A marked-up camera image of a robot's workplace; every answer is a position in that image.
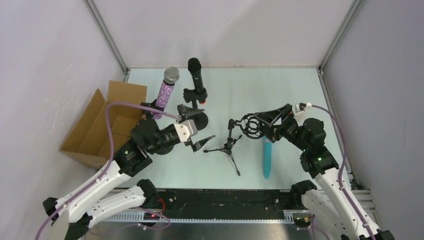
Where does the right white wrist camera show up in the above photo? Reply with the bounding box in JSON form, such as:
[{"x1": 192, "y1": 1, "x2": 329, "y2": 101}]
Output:
[{"x1": 293, "y1": 102, "x2": 313, "y2": 124}]

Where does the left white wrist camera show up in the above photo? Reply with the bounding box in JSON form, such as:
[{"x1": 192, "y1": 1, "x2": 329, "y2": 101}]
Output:
[{"x1": 173, "y1": 119, "x2": 198, "y2": 143}]

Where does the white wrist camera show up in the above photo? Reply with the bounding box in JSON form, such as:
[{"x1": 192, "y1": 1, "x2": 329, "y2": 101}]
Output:
[
  {"x1": 173, "y1": 119, "x2": 198, "y2": 143},
  {"x1": 293, "y1": 102, "x2": 313, "y2": 124}
]

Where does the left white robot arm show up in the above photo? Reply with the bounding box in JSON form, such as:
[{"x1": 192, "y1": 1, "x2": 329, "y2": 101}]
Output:
[{"x1": 43, "y1": 104, "x2": 208, "y2": 240}]

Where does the purple glitter microphone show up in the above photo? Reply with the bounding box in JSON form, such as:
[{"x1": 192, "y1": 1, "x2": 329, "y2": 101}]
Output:
[{"x1": 154, "y1": 66, "x2": 180, "y2": 111}]

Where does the teal blue microphone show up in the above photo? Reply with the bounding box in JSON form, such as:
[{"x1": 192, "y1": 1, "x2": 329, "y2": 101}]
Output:
[{"x1": 262, "y1": 136, "x2": 273, "y2": 179}]

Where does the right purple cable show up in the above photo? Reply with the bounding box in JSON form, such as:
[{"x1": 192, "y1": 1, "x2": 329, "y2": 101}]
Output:
[{"x1": 309, "y1": 104, "x2": 379, "y2": 240}]

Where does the black tripod shock-mount stand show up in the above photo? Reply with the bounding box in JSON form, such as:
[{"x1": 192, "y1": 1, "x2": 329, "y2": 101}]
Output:
[{"x1": 203, "y1": 113, "x2": 264, "y2": 176}]

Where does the purple cable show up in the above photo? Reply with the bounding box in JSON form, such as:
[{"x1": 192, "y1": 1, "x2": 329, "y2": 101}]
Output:
[
  {"x1": 34, "y1": 101, "x2": 181, "y2": 240},
  {"x1": 309, "y1": 104, "x2": 379, "y2": 240}
]

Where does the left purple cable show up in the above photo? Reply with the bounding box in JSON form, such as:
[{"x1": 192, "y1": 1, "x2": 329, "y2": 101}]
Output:
[{"x1": 34, "y1": 101, "x2": 181, "y2": 240}]

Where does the black orange-ring microphone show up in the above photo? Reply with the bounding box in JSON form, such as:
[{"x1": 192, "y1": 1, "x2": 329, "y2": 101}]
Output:
[{"x1": 187, "y1": 57, "x2": 208, "y2": 105}]

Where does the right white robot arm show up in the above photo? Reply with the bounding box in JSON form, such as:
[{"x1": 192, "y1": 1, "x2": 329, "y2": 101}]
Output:
[{"x1": 253, "y1": 102, "x2": 394, "y2": 240}]

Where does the black round-base mic stand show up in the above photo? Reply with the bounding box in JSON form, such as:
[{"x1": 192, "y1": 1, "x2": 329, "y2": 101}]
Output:
[{"x1": 140, "y1": 101, "x2": 175, "y2": 156}]

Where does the brown cardboard box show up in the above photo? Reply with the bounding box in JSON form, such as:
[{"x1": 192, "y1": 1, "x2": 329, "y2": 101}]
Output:
[{"x1": 60, "y1": 80, "x2": 148, "y2": 169}]

